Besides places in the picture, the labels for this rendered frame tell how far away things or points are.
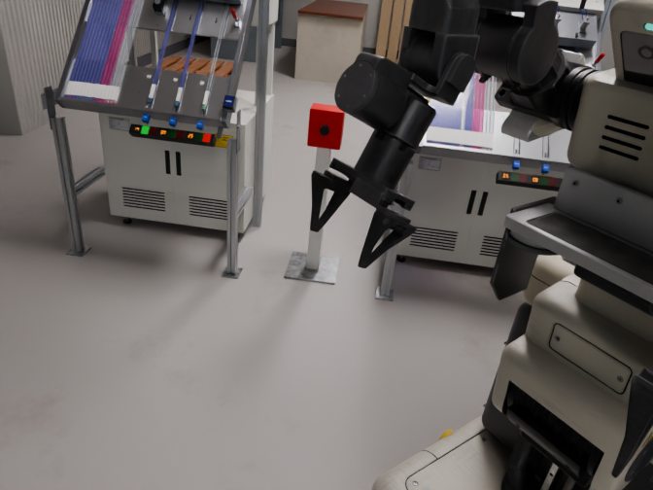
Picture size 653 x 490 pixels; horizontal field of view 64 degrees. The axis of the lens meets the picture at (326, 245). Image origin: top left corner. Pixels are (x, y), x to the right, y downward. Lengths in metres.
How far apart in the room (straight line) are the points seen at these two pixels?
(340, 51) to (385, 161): 5.93
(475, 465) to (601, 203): 0.83
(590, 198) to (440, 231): 1.83
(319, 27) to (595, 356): 5.93
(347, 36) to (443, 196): 4.25
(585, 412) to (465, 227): 1.79
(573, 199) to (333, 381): 1.32
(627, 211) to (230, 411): 1.38
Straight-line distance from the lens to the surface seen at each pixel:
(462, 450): 1.43
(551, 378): 0.87
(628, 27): 0.70
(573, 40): 2.45
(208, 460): 1.68
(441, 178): 2.44
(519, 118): 0.85
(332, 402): 1.84
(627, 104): 0.75
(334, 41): 6.52
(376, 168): 0.62
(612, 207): 0.75
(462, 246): 2.60
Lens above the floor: 1.31
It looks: 29 degrees down
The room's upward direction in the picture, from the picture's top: 6 degrees clockwise
